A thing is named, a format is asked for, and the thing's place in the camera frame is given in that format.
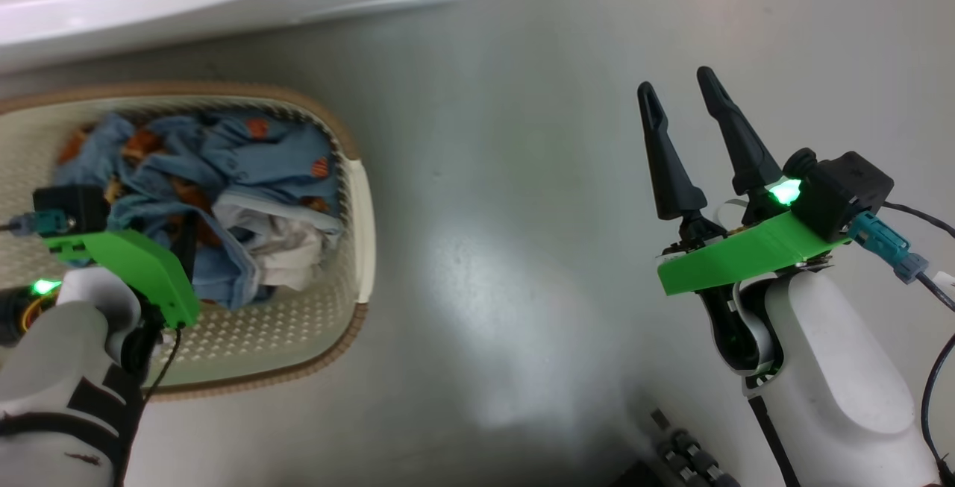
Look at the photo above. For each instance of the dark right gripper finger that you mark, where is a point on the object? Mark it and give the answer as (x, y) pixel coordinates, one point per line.
(671, 174)
(746, 151)

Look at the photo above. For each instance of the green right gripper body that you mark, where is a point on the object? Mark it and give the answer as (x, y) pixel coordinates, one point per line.
(739, 256)

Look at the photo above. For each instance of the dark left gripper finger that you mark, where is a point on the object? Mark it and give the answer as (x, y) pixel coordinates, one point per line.
(186, 244)

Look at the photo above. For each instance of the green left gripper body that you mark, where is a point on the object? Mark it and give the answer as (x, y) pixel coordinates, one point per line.
(142, 267)

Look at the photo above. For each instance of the white garment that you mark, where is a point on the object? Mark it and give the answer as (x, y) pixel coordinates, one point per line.
(291, 248)

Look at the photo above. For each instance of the blue cartoon print garment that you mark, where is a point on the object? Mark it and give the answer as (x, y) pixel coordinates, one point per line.
(261, 151)

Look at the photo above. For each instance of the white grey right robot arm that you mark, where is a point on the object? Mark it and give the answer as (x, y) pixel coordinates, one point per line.
(835, 382)

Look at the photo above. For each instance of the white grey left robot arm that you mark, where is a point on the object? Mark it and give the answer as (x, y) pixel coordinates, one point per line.
(52, 368)

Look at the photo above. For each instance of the cream perforated laundry basket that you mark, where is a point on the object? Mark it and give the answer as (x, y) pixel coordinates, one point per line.
(298, 338)

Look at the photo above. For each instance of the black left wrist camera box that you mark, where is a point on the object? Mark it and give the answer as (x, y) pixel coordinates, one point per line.
(74, 207)

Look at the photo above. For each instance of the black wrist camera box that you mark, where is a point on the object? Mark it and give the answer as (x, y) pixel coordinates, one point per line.
(74, 207)
(847, 189)

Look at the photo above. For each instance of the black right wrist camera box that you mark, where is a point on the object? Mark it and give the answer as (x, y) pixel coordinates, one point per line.
(847, 189)

